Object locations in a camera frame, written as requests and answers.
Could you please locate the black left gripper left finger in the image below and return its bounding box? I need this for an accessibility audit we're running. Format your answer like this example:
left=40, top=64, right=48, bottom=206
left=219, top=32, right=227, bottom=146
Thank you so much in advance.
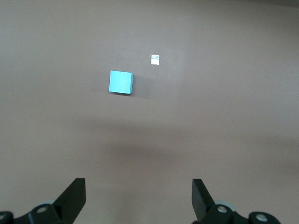
left=0, top=178, right=86, bottom=224

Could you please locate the blue foam cube block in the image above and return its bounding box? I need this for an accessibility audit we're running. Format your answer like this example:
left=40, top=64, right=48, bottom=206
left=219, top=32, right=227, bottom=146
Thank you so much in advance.
left=108, top=70, right=134, bottom=95

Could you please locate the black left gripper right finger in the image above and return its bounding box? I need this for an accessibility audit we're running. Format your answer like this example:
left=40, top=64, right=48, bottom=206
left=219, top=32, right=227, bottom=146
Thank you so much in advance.
left=192, top=178, right=280, bottom=224

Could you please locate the brown table cover sheet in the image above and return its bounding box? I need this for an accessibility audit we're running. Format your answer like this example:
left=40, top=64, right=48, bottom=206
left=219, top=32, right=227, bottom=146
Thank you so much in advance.
left=0, top=0, right=299, bottom=224

